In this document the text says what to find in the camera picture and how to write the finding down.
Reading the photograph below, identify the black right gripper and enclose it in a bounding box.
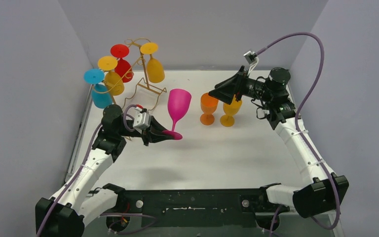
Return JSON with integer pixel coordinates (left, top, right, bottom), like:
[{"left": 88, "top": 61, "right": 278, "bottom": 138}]
[{"left": 210, "top": 66, "right": 275, "bottom": 104}]

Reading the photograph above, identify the orange wine glass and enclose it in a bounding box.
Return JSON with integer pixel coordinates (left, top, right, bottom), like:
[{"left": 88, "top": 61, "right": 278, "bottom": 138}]
[{"left": 200, "top": 93, "right": 219, "bottom": 125}]

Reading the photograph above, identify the pink wine glass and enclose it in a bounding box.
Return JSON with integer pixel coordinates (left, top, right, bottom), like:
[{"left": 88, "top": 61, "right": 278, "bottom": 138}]
[{"left": 163, "top": 88, "right": 192, "bottom": 140}]

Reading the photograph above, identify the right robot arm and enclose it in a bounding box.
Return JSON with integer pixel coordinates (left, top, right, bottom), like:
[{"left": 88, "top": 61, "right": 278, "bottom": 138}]
[{"left": 209, "top": 66, "right": 349, "bottom": 218}]

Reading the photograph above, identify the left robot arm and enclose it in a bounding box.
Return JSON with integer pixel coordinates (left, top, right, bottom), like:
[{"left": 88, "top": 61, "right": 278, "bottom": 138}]
[{"left": 35, "top": 104, "right": 175, "bottom": 237}]

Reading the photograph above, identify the yellow wine glass left row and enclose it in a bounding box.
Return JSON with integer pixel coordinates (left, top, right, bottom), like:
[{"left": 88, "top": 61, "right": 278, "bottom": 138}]
[{"left": 98, "top": 56, "right": 124, "bottom": 96}]

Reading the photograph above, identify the red wine glass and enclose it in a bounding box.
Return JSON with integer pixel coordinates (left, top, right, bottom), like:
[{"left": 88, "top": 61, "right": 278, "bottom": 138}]
[{"left": 110, "top": 44, "right": 134, "bottom": 83}]

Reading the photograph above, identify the blue wine glass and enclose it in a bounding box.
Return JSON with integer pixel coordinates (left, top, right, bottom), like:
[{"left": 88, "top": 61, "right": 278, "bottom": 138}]
[{"left": 83, "top": 69, "right": 113, "bottom": 109}]

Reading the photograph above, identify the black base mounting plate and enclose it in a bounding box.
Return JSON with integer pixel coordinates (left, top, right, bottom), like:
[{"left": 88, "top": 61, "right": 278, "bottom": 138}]
[{"left": 111, "top": 188, "right": 290, "bottom": 228}]

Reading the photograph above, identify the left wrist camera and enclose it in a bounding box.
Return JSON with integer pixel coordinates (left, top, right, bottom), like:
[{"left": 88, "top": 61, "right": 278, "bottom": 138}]
[{"left": 133, "top": 109, "right": 152, "bottom": 130}]

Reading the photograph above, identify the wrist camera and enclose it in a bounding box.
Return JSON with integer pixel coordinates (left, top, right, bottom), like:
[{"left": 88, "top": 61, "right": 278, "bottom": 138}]
[
  {"left": 243, "top": 50, "right": 258, "bottom": 65},
  {"left": 133, "top": 109, "right": 152, "bottom": 130}
]

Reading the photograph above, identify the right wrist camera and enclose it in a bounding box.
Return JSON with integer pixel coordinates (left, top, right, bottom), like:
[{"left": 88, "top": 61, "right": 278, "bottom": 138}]
[{"left": 243, "top": 50, "right": 258, "bottom": 65}]

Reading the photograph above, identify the gold wire glass rack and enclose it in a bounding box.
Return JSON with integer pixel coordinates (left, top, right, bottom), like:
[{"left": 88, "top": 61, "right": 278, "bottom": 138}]
[{"left": 91, "top": 38, "right": 167, "bottom": 111}]

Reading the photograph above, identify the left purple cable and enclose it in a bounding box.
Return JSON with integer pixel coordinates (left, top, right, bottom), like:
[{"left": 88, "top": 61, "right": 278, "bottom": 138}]
[{"left": 36, "top": 104, "right": 159, "bottom": 237}]

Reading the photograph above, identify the purple cable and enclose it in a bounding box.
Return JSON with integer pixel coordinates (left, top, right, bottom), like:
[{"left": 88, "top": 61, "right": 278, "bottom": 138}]
[
  {"left": 36, "top": 104, "right": 159, "bottom": 237},
  {"left": 255, "top": 32, "right": 341, "bottom": 237}
]

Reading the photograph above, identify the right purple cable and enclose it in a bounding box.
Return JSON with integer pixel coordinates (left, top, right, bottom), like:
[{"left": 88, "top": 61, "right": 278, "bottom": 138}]
[{"left": 255, "top": 32, "right": 341, "bottom": 237}]

